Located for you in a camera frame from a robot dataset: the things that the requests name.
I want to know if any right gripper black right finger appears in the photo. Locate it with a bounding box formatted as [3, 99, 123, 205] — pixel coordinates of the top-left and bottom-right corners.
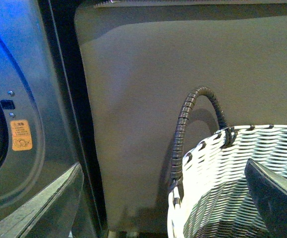
[244, 159, 287, 238]

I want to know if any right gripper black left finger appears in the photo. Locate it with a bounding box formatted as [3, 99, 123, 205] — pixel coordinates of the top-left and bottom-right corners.
[0, 163, 84, 238]

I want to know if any white woven laundry basket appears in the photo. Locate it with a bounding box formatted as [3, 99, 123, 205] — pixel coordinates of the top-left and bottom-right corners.
[167, 124, 287, 238]

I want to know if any orange warning sticker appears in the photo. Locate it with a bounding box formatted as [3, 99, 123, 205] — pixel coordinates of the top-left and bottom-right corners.
[10, 119, 33, 151]

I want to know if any brown wrapped basket handle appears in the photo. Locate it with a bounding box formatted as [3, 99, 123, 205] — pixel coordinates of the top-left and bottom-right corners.
[168, 86, 233, 189]

